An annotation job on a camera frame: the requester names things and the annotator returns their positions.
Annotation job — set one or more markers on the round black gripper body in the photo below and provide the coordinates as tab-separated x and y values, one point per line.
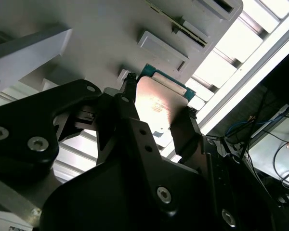
98	204

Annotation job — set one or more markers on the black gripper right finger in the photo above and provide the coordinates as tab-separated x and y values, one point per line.
231	187

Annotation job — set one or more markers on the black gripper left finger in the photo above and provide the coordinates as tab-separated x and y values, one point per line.
26	120

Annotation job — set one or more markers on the silver CPU green board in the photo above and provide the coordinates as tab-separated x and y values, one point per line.
156	98

